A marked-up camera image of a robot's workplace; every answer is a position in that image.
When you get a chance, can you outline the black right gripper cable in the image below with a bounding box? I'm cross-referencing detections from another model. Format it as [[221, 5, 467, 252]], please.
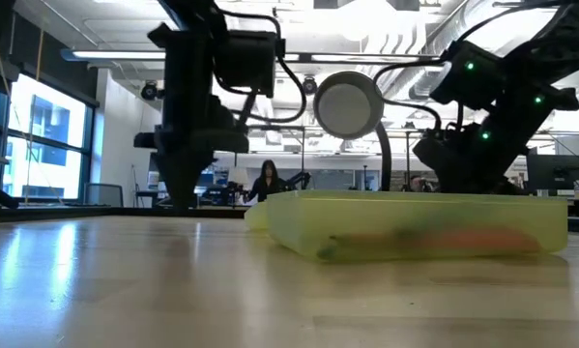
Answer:
[[371, 55, 448, 131]]

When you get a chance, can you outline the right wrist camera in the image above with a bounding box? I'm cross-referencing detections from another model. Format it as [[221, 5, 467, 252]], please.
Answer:
[[429, 40, 512, 111]]

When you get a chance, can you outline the yellow translucent supply box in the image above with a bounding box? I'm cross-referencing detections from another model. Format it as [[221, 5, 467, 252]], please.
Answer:
[[244, 189, 569, 265]]

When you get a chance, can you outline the black desk lamp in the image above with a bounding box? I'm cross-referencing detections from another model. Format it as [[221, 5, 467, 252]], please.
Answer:
[[312, 71, 392, 192]]

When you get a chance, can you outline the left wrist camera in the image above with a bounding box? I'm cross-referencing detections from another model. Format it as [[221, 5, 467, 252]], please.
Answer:
[[214, 29, 286, 99]]

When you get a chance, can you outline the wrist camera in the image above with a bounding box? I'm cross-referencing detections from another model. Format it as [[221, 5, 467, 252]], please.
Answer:
[[214, 29, 286, 99], [429, 40, 512, 111]]

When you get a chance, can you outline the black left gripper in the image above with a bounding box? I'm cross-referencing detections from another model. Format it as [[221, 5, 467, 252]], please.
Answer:
[[133, 96, 249, 212]]

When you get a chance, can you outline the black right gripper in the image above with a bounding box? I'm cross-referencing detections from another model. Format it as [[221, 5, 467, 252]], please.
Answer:
[[413, 123, 512, 194]]

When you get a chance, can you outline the overhead light bar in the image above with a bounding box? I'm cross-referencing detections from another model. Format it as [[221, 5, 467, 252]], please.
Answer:
[[60, 47, 579, 68]]

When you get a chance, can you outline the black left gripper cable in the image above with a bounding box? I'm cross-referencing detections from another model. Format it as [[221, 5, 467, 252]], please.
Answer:
[[216, 7, 308, 125]]

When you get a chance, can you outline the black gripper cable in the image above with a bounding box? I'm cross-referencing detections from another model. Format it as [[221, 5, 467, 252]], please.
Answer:
[[216, 7, 308, 125], [371, 55, 448, 131]]

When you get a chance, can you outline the dark computer monitor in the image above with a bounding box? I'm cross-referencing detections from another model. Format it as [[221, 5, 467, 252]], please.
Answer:
[[526, 154, 579, 192]]

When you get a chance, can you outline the grey chair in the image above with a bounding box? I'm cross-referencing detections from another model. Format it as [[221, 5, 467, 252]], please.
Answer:
[[84, 183, 125, 208]]

